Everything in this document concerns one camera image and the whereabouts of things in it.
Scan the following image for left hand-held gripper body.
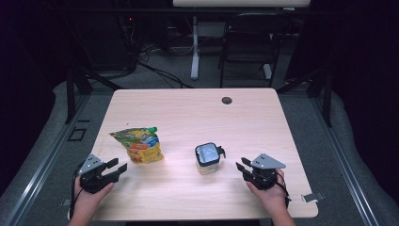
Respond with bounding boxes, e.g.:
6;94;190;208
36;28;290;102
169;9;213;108
77;153;119;194

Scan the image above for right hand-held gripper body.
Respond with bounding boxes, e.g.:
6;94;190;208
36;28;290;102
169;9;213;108
244;153;287;190

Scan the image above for yellow spout pouch green cap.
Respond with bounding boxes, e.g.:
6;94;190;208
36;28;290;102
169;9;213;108
109;126;165;165

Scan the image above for glass jar with black lid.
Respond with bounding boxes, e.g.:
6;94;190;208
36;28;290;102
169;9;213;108
194;141;227;176

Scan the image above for person's right hand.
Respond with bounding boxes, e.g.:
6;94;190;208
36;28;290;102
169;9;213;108
246;169;288;218

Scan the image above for person's left hand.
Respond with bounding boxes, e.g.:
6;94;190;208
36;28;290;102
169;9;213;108
73;183;115;220

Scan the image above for black folding chair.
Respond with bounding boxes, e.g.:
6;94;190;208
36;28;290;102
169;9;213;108
218;12;291;89

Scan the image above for white desk leg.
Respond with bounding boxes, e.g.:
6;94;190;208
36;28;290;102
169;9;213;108
190;15;201;81

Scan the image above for dark equipment with red light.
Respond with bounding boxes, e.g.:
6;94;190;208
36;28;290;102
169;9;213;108
117;13;139;69

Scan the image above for left hand-held gripper black cable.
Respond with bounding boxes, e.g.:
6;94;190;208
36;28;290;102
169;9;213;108
69;161;87;220

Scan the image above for hand-held gripper black cable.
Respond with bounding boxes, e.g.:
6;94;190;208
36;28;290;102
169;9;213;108
275;170;292;209
69;161;87;220

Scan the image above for aluminium floor rail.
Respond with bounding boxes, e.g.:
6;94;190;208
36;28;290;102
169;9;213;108
2;93;92;226
310;93;381;226

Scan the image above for right hand-held gripper black cable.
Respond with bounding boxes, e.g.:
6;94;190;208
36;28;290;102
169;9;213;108
275;170;292;209

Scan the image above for black metal frame post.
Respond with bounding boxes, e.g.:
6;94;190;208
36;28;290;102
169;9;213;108
64;66;124;124
276;68;334;128

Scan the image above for black floor cables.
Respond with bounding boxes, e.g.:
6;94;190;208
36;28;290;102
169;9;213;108
136;43;194;89

